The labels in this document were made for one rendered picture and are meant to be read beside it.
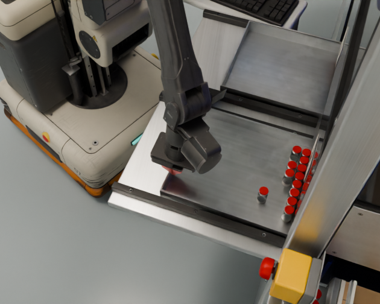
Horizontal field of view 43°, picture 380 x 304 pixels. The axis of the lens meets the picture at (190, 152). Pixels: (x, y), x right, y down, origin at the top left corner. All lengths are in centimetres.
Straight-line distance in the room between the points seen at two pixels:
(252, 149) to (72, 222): 111
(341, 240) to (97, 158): 122
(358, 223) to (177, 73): 39
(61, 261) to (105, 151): 48
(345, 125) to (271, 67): 75
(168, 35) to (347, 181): 38
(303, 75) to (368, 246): 61
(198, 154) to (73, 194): 131
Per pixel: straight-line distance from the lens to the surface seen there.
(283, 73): 135
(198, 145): 90
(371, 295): 103
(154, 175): 114
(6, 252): 212
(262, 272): 91
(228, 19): 146
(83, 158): 192
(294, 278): 89
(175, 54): 86
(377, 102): 59
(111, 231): 206
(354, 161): 68
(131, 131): 196
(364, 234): 85
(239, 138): 120
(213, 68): 134
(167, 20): 85
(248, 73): 134
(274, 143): 120
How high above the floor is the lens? 186
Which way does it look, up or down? 57 degrees down
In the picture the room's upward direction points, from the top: 1 degrees clockwise
